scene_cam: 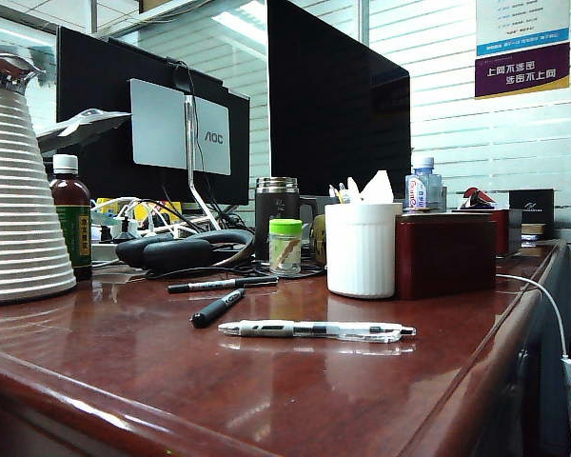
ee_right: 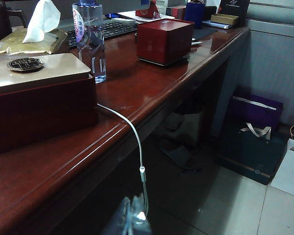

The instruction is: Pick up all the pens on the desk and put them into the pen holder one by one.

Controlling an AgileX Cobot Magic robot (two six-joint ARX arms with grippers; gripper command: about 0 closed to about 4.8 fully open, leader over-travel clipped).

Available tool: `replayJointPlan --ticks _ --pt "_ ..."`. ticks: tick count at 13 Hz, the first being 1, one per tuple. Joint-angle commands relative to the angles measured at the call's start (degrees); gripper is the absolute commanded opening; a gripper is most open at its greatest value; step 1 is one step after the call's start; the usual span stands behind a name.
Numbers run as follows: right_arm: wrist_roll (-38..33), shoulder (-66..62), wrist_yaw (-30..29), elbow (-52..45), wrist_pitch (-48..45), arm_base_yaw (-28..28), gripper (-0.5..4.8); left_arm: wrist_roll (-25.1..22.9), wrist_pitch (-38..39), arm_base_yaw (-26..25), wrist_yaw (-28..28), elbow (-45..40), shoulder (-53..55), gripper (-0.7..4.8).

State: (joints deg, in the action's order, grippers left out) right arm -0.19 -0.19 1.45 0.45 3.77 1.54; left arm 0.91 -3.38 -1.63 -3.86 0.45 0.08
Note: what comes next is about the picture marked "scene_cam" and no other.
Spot black box with logo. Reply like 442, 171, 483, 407
507, 188, 556, 240

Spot small red box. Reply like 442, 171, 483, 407
490, 208, 524, 257

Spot white charging cable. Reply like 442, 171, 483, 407
496, 272, 571, 457

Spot white tissue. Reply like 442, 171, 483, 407
358, 169, 396, 205

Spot red and black ornament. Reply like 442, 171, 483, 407
459, 186, 500, 211

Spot white clear gel pen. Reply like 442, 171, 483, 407
216, 319, 418, 345

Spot clear water bottle blue label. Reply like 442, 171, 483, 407
404, 156, 444, 213

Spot dark red wooden box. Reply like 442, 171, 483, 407
393, 211, 499, 302

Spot black wire coaster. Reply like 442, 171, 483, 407
231, 256, 326, 279

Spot grey model aircraft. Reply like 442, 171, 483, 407
36, 108, 134, 156

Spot white ribbed thermos jug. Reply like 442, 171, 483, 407
0, 45, 78, 306

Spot yellowish figurine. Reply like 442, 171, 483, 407
310, 213, 327, 266

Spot dark drink bottle white cap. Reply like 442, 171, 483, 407
49, 153, 93, 282

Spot purple and white poster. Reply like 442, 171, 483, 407
473, 0, 571, 100

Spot clear jar green lid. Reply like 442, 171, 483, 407
267, 218, 304, 278

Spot black monitor webcam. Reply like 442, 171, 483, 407
172, 60, 197, 92

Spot large black monitor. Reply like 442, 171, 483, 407
266, 0, 412, 197

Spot white power strip with plugs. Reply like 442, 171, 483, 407
89, 195, 187, 261

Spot black AOC monitor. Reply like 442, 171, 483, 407
55, 26, 251, 207

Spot gold and black tin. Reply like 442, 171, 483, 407
521, 222, 548, 248

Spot white ribbed pen holder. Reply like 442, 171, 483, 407
324, 202, 404, 300

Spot dark mug steel lid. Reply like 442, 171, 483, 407
254, 175, 325, 262

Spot thin black marker pen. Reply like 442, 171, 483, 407
167, 275, 280, 295

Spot black headphones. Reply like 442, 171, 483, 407
115, 228, 257, 276

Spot short thick black marker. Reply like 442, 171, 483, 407
189, 287, 246, 329

